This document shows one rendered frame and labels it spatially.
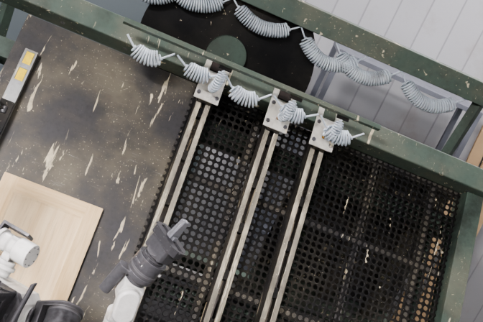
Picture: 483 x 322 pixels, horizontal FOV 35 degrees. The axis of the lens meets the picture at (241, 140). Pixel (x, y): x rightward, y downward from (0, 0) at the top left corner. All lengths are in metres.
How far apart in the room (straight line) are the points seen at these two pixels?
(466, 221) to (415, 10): 2.43
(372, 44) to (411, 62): 0.20
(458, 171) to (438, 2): 2.36
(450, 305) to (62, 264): 1.51
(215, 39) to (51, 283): 1.29
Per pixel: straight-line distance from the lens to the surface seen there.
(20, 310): 1.98
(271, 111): 2.99
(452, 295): 3.22
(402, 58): 3.48
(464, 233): 3.30
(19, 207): 2.83
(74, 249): 2.80
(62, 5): 3.00
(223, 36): 3.37
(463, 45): 5.55
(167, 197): 2.83
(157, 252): 2.07
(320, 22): 3.38
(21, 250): 2.07
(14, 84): 2.93
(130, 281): 2.11
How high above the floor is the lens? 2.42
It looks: 15 degrees down
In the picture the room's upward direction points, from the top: 25 degrees clockwise
